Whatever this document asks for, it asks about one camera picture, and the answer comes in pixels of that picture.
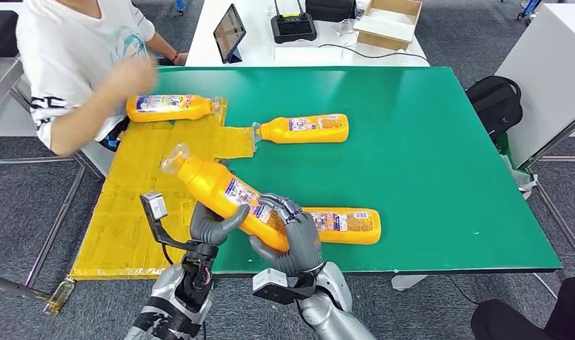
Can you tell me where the steel leg frame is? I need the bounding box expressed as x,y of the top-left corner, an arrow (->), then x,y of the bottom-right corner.
522,108 -> 575,268

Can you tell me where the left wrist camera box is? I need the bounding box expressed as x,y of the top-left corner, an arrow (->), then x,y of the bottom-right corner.
139,191 -> 170,236

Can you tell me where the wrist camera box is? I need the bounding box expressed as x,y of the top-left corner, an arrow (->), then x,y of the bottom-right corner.
139,191 -> 170,236
252,268 -> 317,305

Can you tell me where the blue metal stand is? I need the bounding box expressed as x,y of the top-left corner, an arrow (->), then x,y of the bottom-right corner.
516,0 -> 542,22

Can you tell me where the white coiled cable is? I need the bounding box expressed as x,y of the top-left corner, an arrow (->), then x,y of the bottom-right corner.
331,18 -> 359,36

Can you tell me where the black case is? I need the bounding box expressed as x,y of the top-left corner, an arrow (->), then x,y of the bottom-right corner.
304,0 -> 358,23

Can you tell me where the crumpled clear tape strip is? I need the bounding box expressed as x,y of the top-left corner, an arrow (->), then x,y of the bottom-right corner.
42,278 -> 76,316

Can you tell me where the open cardboard box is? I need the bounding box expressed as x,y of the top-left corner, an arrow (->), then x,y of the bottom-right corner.
352,0 -> 422,52

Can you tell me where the black router with antennas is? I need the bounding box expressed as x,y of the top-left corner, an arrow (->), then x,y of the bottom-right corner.
269,0 -> 317,45

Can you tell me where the black tablet on stand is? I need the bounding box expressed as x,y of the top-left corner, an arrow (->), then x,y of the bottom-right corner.
212,4 -> 246,64

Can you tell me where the person's right hand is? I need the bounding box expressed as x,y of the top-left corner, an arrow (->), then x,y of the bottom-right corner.
106,56 -> 158,97

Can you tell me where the yellow taped cardboard mat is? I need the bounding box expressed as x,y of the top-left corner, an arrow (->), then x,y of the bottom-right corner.
69,101 -> 256,281

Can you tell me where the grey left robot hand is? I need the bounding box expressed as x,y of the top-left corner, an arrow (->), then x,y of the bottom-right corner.
190,203 -> 251,247

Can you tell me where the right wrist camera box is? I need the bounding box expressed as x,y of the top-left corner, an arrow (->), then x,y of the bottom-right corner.
252,268 -> 317,305

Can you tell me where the white plastic bag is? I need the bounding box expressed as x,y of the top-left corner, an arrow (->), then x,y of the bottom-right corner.
499,154 -> 537,200

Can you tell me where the white table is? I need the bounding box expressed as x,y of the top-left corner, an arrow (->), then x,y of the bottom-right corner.
184,0 -> 429,67

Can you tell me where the white foam sheet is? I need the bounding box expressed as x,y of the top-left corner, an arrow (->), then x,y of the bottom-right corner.
358,10 -> 416,44

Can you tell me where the steel frame table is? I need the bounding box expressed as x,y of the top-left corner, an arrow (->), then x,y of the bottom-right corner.
0,57 -> 106,301

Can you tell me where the person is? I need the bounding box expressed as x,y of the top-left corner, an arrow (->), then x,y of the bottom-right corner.
15,0 -> 190,157
470,276 -> 575,340

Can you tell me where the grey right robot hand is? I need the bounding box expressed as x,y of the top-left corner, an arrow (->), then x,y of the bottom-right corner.
248,192 -> 325,278

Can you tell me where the black floor cable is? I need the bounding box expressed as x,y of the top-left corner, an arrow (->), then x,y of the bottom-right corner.
445,275 -> 480,307

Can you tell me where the orange detergent bottle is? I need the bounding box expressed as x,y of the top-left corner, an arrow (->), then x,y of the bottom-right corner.
251,113 -> 350,145
161,142 -> 291,254
125,94 -> 223,124
302,207 -> 382,246

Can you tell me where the black backpack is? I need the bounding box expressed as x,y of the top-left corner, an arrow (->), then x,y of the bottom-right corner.
464,76 -> 523,142

